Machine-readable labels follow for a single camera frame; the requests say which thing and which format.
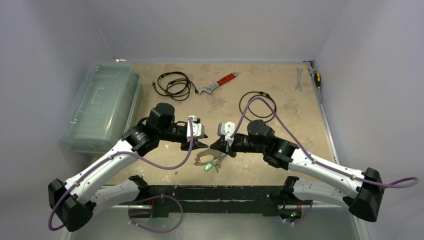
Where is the silver open-end wrench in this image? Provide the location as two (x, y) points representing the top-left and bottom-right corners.
(294, 67), (303, 92)

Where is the coiled black cable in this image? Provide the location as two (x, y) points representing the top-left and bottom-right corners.
(238, 91), (277, 123)

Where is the yellow black screwdriver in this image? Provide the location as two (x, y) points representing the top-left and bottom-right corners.
(306, 61), (322, 104)

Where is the red handled adjustable wrench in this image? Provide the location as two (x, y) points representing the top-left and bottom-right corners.
(198, 72), (239, 95)

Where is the large metal key ring plate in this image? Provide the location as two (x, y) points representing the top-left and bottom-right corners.
(194, 149), (223, 166)

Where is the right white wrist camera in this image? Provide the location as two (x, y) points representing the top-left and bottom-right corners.
(217, 121), (236, 147)

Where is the green key tag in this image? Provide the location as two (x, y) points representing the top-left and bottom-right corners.
(204, 162), (215, 172)

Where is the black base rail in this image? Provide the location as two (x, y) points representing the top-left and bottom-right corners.
(145, 184), (314, 218)

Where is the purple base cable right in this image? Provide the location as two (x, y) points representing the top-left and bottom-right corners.
(281, 200), (314, 227)

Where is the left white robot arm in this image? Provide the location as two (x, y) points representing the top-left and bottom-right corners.
(47, 102), (208, 232)

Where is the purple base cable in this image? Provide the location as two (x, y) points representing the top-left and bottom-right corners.
(127, 194), (185, 233)
(281, 200), (314, 227)

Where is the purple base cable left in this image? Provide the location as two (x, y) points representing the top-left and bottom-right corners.
(127, 194), (185, 233)

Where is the tangled black cable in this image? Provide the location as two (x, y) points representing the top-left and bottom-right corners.
(151, 71), (200, 102)

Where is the clear plastic storage box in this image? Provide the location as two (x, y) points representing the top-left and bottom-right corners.
(60, 62), (141, 155)

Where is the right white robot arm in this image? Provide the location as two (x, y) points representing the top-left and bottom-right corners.
(210, 120), (384, 222)

